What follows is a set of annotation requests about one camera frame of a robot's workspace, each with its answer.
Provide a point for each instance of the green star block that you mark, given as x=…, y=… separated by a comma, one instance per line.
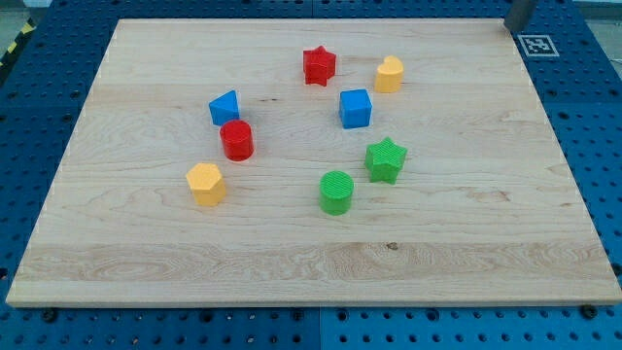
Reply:
x=384, y=160

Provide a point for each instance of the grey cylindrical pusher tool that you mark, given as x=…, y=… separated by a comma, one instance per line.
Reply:
x=519, y=15

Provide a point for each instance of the yellow heart block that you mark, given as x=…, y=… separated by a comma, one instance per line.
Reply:
x=389, y=75

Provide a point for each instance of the yellow hexagon block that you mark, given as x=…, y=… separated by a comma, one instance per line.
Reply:
x=206, y=184

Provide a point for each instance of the red cylinder block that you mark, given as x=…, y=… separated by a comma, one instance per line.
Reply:
x=237, y=139

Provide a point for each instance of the white fiducial marker tag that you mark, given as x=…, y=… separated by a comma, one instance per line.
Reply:
x=537, y=45

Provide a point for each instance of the green cylinder block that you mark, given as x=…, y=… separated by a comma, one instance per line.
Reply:
x=336, y=190

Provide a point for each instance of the blue triangle block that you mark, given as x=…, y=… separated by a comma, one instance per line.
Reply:
x=224, y=108

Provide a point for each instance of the red star block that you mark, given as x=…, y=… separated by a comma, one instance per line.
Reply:
x=318, y=66

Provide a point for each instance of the wooden board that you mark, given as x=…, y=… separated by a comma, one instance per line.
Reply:
x=484, y=211

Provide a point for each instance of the blue cube block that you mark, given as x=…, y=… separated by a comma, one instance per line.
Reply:
x=354, y=108

